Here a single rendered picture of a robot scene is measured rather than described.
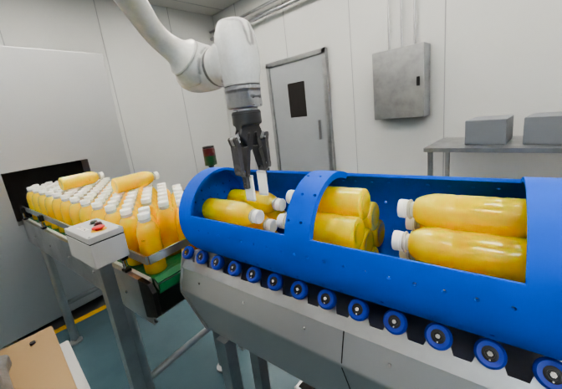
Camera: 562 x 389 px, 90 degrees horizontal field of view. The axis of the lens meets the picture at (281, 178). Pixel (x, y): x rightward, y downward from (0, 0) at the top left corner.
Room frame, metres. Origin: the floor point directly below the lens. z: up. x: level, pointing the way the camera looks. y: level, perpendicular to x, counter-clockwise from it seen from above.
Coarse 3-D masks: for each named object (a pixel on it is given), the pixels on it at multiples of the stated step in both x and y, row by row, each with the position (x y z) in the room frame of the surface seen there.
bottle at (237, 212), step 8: (208, 200) 0.85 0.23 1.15; (216, 200) 0.83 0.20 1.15; (224, 200) 0.82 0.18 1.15; (232, 200) 0.81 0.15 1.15; (208, 208) 0.82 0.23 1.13; (216, 208) 0.80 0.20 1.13; (224, 208) 0.78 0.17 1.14; (232, 208) 0.76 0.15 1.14; (240, 208) 0.75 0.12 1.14; (248, 208) 0.75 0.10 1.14; (208, 216) 0.82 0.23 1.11; (216, 216) 0.80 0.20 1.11; (224, 216) 0.77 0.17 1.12; (232, 216) 0.75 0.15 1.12; (240, 216) 0.74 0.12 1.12; (248, 216) 0.74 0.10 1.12; (240, 224) 0.75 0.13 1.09; (248, 224) 0.75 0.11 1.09
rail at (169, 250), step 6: (180, 240) 0.96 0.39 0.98; (186, 240) 0.97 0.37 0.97; (168, 246) 0.92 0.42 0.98; (174, 246) 0.93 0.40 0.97; (180, 246) 0.95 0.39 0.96; (156, 252) 0.88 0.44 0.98; (162, 252) 0.89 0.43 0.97; (168, 252) 0.91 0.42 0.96; (174, 252) 0.93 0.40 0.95; (150, 258) 0.86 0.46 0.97; (156, 258) 0.87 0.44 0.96
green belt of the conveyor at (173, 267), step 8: (168, 256) 1.01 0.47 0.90; (176, 256) 1.00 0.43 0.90; (168, 264) 0.94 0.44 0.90; (176, 264) 0.93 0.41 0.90; (144, 272) 0.90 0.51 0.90; (168, 272) 0.89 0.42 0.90; (176, 272) 0.90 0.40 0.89; (152, 280) 0.93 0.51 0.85; (160, 280) 0.85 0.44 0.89; (168, 280) 0.87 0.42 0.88; (176, 280) 0.89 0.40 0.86; (160, 288) 0.84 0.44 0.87; (168, 288) 0.87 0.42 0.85
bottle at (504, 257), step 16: (416, 240) 0.47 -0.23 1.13; (432, 240) 0.45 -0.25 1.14; (448, 240) 0.44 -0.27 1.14; (464, 240) 0.43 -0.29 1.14; (480, 240) 0.42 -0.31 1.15; (496, 240) 0.41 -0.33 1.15; (512, 240) 0.40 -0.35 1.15; (416, 256) 0.47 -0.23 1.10; (432, 256) 0.44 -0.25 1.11; (448, 256) 0.43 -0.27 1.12; (464, 256) 0.42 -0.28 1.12; (480, 256) 0.40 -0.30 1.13; (496, 256) 0.39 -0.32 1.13; (512, 256) 0.38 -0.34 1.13; (480, 272) 0.41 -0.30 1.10; (496, 272) 0.39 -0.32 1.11; (512, 272) 0.38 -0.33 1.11
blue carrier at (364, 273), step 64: (192, 192) 0.82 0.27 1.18; (320, 192) 0.59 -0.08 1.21; (384, 192) 0.70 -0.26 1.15; (448, 192) 0.60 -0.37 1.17; (512, 192) 0.53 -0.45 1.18; (256, 256) 0.64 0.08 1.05; (320, 256) 0.52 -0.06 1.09; (384, 256) 0.45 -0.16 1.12; (448, 320) 0.40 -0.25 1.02; (512, 320) 0.34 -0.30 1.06
